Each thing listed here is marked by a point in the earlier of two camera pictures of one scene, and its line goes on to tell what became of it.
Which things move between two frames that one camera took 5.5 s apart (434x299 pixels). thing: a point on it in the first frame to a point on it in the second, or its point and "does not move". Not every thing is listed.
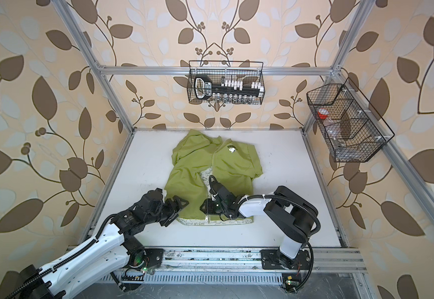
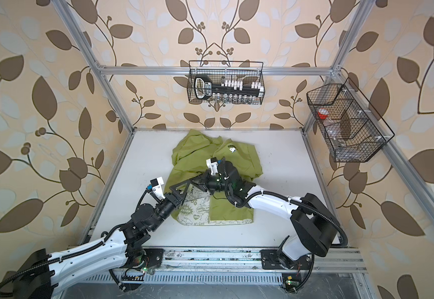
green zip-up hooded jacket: (197, 157) does not move
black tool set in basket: (229, 91) does not move
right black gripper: (207, 209) to (204, 184)
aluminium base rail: (335, 260) does not move
